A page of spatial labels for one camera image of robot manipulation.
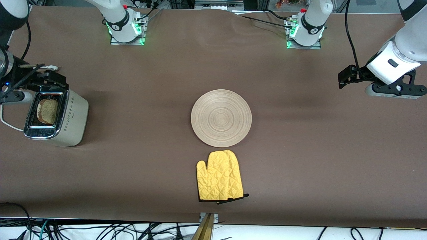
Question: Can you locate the yellow quilted oven mitt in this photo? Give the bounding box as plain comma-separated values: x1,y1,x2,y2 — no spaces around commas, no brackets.
196,151,234,202
222,150,250,205

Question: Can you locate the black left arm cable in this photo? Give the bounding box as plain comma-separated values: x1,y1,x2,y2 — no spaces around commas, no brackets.
344,0,362,72

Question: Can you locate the brown table cover sheet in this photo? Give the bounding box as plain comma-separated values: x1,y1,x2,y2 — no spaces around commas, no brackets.
0,5,427,229

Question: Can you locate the round wooden plate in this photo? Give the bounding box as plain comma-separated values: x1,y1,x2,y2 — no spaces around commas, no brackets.
191,89,253,148

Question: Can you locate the gold aluminium profile beam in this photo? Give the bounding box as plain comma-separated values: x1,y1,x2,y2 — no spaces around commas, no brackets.
192,213,215,240

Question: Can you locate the teal cable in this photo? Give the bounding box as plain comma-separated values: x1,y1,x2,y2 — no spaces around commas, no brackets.
39,219,49,240

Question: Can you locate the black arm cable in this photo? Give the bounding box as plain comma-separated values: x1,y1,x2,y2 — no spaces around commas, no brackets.
344,0,362,72
20,20,32,62

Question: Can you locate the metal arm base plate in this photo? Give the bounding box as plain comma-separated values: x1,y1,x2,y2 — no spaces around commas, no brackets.
110,15,148,46
286,17,322,50

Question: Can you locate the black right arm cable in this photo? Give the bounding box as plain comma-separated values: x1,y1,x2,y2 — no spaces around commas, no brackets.
20,20,32,62

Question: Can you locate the white toaster power cable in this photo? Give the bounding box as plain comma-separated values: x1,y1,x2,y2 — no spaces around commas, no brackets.
0,65,61,131

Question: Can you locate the brown bread slice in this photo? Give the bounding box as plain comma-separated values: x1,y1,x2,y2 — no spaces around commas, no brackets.
36,99,59,125

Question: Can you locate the grey metal frame box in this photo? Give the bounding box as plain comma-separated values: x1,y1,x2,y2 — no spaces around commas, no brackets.
194,0,245,10

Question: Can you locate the beige chrome toaster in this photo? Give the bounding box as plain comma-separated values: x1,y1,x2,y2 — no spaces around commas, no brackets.
23,84,89,147

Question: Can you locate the black looped cable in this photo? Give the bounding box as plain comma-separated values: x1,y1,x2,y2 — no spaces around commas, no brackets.
0,202,32,230

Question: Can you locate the black base cable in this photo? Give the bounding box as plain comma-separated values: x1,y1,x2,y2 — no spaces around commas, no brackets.
234,13,294,30

